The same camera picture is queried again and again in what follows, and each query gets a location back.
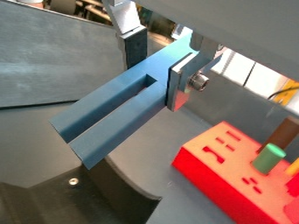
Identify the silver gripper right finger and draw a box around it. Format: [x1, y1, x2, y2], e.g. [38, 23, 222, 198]
[165, 32, 225, 111]

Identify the red foam peg board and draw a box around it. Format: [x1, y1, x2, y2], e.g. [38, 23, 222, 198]
[172, 122, 292, 224]

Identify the red star peg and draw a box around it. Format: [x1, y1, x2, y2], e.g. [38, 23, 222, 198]
[282, 174, 299, 224]

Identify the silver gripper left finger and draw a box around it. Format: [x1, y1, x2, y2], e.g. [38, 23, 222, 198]
[101, 0, 146, 69]

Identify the yellow slotted peg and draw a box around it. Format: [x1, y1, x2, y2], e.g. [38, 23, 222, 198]
[284, 158, 299, 176]

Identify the black curved holder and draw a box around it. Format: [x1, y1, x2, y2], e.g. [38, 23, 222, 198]
[0, 158, 161, 224]

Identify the dark brown cylinder peg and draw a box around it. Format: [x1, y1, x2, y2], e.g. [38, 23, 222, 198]
[257, 116, 299, 152]

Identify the green cylinder peg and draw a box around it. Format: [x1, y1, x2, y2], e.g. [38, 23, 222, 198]
[250, 143, 285, 175]

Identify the blue double-square block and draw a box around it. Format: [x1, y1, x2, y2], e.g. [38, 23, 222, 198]
[50, 36, 192, 168]

